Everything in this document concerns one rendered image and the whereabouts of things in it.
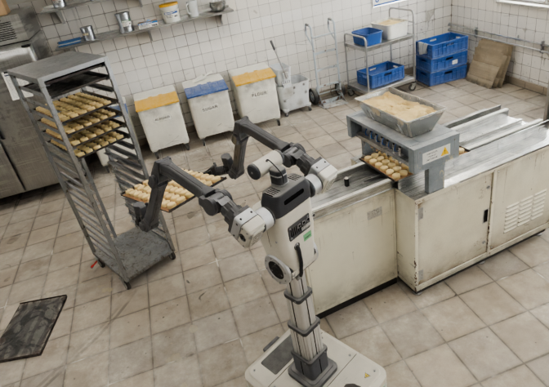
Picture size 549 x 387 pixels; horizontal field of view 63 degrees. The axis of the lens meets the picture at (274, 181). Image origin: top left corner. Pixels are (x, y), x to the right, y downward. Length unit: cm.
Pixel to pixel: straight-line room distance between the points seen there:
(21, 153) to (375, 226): 421
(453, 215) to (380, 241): 50
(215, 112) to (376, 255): 344
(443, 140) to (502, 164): 60
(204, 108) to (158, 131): 65
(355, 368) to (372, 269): 80
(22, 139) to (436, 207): 450
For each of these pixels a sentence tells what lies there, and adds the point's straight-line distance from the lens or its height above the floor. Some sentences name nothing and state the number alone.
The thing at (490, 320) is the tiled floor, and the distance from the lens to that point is 329.
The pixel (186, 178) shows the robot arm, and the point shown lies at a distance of 193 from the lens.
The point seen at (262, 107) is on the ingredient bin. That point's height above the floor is 33.
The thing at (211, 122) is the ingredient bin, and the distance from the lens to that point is 597.
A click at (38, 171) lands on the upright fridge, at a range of 591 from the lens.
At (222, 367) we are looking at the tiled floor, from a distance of 314.
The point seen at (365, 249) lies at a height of 46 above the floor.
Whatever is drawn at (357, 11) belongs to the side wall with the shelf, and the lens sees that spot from 699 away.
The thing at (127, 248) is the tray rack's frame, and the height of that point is 15.
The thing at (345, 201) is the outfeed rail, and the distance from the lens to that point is 276.
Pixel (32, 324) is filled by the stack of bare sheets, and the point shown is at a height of 2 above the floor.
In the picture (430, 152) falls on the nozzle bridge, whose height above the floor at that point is 113.
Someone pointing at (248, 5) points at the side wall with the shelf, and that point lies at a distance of 643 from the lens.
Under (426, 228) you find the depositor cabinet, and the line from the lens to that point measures 301.
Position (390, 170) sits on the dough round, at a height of 92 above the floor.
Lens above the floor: 239
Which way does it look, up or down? 29 degrees down
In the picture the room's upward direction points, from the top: 11 degrees counter-clockwise
